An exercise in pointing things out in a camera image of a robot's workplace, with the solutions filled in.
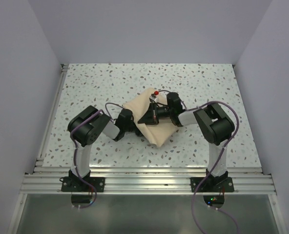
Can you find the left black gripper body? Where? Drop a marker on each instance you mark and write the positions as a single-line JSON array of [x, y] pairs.
[[131, 126]]

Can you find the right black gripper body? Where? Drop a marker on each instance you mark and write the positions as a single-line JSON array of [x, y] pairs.
[[163, 112]]

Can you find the beige cloth wrap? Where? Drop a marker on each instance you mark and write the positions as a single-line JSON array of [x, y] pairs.
[[155, 134]]

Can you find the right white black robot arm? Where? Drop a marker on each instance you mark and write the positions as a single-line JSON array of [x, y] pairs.
[[214, 123]]

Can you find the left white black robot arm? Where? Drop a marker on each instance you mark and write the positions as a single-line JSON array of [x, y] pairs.
[[86, 127]]

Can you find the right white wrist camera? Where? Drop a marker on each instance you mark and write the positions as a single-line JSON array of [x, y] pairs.
[[154, 97]]

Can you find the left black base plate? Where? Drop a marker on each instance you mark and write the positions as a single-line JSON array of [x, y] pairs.
[[74, 184]]

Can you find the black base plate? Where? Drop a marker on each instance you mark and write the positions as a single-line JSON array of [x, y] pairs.
[[74, 184], [212, 187]]

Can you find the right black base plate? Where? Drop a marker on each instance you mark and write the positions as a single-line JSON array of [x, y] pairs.
[[212, 187]]

